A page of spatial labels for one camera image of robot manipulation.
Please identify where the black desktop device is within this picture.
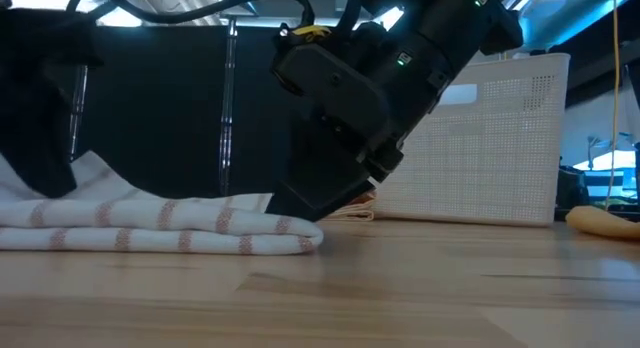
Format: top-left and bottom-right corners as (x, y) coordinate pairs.
(556, 165), (591, 222)

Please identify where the yellow tag on right gripper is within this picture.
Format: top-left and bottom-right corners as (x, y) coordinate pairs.
(292, 25), (332, 43)

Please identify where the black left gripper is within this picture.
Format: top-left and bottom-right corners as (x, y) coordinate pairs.
(0, 10), (104, 199)

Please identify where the yellow cable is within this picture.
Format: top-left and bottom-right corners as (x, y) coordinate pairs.
(604, 0), (621, 212)

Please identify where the orange checked towel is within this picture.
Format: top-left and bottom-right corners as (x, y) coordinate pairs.
(324, 190), (376, 223)

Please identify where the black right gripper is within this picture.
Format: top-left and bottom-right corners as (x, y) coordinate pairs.
(264, 30), (404, 223)

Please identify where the white perforated plastic basket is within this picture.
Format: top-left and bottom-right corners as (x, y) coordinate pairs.
(372, 52), (571, 227)

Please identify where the white striped towel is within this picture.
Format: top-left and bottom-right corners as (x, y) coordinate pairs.
(0, 150), (325, 256)

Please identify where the plain tan towel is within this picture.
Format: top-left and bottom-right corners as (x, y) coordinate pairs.
(564, 205), (640, 241)

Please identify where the black room divider screen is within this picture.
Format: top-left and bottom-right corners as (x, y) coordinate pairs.
(0, 25), (311, 199)

